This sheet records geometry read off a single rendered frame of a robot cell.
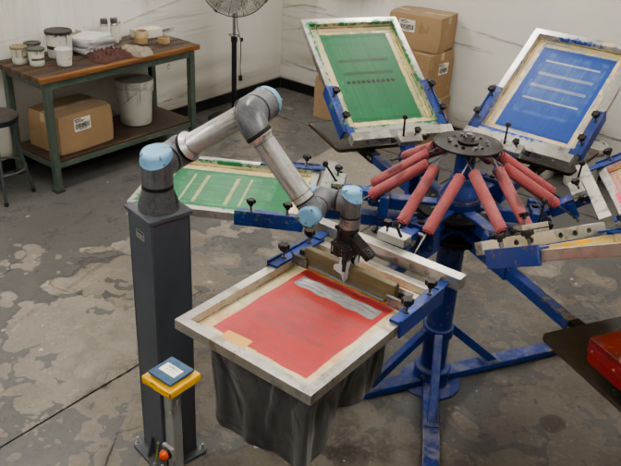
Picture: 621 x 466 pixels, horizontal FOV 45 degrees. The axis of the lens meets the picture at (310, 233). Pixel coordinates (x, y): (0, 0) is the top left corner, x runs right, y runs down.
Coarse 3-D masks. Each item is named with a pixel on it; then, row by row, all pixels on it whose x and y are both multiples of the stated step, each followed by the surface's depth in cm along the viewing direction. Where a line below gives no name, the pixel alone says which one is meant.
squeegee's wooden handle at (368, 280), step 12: (312, 252) 281; (324, 252) 279; (312, 264) 283; (324, 264) 279; (348, 276) 273; (360, 276) 269; (372, 276) 266; (372, 288) 268; (384, 288) 264; (396, 288) 263
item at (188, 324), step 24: (288, 264) 287; (360, 264) 289; (240, 288) 267; (408, 288) 278; (192, 312) 253; (192, 336) 245; (216, 336) 242; (384, 336) 246; (240, 360) 233; (360, 360) 237; (288, 384) 222; (312, 384) 223; (336, 384) 229
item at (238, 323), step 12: (300, 276) 283; (312, 276) 284; (276, 288) 275; (288, 288) 275; (300, 288) 276; (336, 288) 277; (264, 300) 267; (324, 300) 269; (240, 312) 260; (252, 312) 261; (216, 324) 253; (228, 324) 254; (240, 324) 254; (252, 324) 254; (252, 336) 248; (264, 336) 249; (276, 336) 249; (252, 348) 243
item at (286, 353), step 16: (336, 304) 268; (384, 304) 269; (368, 320) 260; (352, 336) 251; (272, 352) 241; (288, 352) 241; (304, 352) 242; (320, 352) 242; (336, 352) 243; (288, 368) 234; (304, 368) 235
